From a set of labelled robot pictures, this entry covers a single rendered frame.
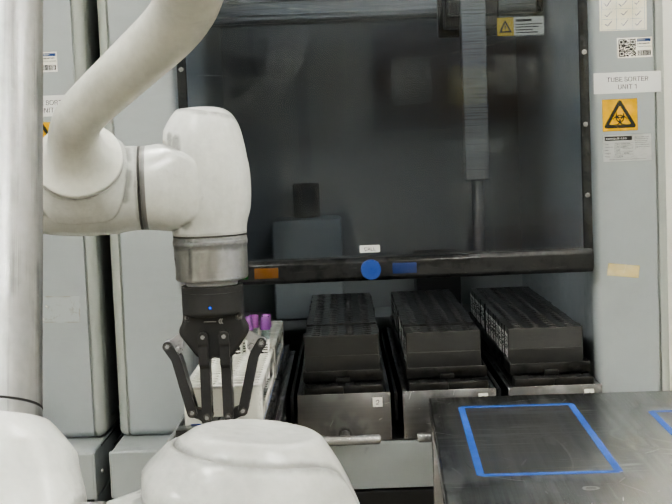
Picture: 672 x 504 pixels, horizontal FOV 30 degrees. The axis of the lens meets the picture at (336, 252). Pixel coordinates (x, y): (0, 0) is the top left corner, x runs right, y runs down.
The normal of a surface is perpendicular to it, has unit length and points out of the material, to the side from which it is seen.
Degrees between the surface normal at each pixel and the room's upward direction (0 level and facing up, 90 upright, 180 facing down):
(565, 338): 90
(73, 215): 139
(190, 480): 51
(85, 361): 90
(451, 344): 90
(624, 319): 90
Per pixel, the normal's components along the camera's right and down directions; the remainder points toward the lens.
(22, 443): 0.68, -0.40
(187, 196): -0.01, 0.15
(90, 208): 0.24, 0.76
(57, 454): 0.90, -0.32
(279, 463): 0.32, -0.56
